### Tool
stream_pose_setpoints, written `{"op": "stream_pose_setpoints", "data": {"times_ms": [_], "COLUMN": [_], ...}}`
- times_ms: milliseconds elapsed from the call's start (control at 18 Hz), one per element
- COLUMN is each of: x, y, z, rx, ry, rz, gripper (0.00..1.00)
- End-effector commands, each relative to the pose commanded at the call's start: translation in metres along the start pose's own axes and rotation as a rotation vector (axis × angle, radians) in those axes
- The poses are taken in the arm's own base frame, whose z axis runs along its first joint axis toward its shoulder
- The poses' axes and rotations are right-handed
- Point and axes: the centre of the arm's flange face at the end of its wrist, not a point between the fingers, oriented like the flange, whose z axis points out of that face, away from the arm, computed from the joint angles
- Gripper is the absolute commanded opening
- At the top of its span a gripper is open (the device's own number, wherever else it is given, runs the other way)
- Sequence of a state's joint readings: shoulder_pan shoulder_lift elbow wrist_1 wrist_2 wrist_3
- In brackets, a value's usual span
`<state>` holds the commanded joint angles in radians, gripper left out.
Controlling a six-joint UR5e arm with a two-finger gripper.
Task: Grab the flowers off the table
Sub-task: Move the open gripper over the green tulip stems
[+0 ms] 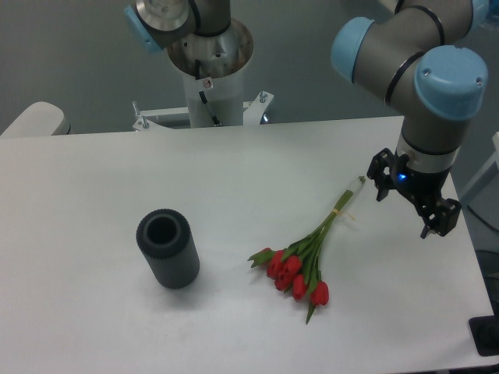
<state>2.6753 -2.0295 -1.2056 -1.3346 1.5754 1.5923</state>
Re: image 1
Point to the white chair armrest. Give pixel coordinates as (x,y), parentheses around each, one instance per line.
(39,119)

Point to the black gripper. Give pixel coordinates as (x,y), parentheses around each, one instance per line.
(439,215)

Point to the dark grey ribbed vase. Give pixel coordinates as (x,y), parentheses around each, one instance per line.
(166,241)

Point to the black device at table edge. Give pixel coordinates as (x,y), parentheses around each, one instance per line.
(484,331)

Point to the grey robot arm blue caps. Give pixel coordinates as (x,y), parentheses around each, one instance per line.
(412,62)

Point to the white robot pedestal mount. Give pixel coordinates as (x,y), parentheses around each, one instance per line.
(209,103)

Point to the red tulip bouquet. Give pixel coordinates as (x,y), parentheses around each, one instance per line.
(296,268)

